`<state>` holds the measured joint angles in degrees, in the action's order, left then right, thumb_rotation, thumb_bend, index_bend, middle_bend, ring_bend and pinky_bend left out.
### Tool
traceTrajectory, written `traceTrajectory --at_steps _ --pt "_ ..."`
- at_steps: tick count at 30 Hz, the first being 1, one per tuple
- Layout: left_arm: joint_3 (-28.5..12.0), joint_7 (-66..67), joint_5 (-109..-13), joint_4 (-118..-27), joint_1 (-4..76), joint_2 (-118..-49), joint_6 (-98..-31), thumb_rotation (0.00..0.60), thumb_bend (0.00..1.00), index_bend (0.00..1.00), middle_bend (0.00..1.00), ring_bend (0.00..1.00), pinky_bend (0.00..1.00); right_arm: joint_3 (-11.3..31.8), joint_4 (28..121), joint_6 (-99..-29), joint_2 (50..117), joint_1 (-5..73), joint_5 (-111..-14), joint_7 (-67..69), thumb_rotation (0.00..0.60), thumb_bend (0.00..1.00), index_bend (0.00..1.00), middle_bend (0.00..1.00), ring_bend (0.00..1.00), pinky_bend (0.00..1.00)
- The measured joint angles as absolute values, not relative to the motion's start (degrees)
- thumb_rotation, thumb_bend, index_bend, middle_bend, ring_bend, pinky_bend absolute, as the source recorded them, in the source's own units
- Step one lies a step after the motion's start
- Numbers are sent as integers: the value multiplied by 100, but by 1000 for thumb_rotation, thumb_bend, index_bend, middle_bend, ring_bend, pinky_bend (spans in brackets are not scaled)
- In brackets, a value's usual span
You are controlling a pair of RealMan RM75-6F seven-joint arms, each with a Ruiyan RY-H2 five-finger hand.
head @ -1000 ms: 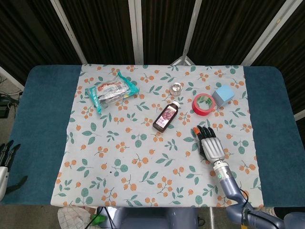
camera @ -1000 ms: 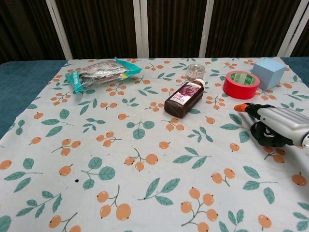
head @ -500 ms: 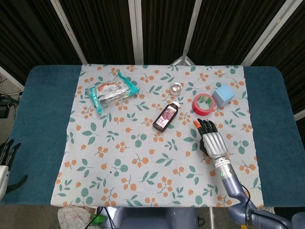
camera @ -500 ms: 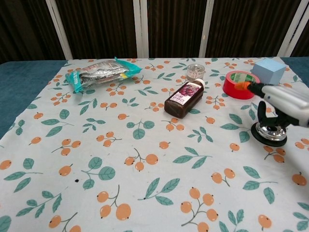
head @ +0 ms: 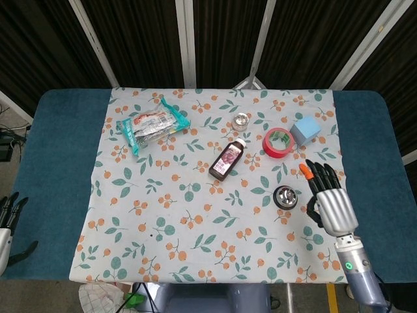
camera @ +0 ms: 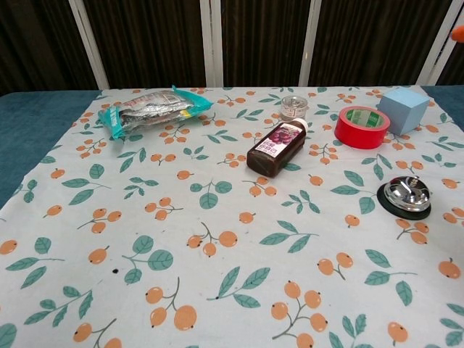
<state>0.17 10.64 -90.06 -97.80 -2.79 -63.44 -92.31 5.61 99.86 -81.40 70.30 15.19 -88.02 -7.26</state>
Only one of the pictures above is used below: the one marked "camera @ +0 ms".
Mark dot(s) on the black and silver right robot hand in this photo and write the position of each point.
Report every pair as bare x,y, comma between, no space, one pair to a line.
459,34

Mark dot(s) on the red tape roll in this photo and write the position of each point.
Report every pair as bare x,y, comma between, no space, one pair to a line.
359,136

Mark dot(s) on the silver desk bell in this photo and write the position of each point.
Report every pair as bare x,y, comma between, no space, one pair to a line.
407,197

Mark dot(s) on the light blue cube box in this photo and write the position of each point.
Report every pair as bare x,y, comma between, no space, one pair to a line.
400,114

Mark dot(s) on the small clear plastic jar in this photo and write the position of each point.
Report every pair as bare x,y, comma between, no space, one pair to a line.
294,108

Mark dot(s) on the teal and silver snack bag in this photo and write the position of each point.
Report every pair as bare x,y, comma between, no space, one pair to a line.
152,108

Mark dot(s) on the white screen frame post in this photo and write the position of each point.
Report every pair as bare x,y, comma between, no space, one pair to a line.
311,43
88,43
210,43
436,47

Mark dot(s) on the dark grape juice bottle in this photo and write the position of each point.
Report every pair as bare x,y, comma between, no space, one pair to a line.
275,148

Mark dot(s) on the floral white tablecloth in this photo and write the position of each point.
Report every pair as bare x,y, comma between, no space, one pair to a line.
217,235

